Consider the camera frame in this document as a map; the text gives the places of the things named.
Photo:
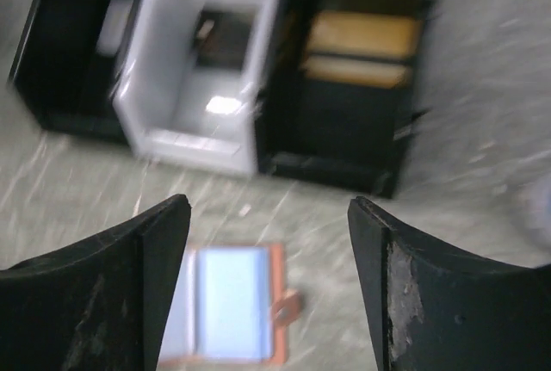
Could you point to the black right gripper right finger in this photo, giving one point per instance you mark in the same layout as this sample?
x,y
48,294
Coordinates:
x,y
433,306

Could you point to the gold card in tray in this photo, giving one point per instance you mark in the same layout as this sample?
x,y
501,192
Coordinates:
x,y
357,72

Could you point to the black white three-compartment tray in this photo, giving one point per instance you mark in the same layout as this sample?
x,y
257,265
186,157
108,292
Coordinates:
x,y
267,118

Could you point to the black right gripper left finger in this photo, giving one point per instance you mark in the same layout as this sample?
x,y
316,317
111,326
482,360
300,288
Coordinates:
x,y
101,303

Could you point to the gold card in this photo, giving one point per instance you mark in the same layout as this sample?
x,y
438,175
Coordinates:
x,y
357,72
364,34

